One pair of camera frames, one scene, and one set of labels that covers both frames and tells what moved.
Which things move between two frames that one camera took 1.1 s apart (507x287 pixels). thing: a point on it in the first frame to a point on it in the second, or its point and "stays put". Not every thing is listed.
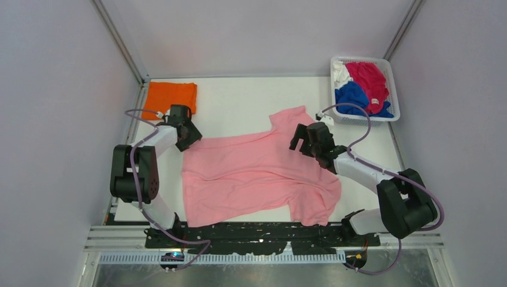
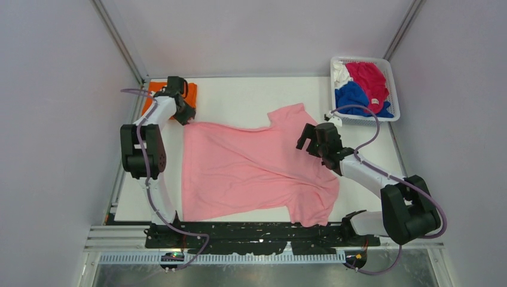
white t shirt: x=341 y=76 stays put
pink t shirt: x=246 y=176 stays put
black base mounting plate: x=254 y=239 stays put
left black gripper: x=194 y=136 to x=189 y=113
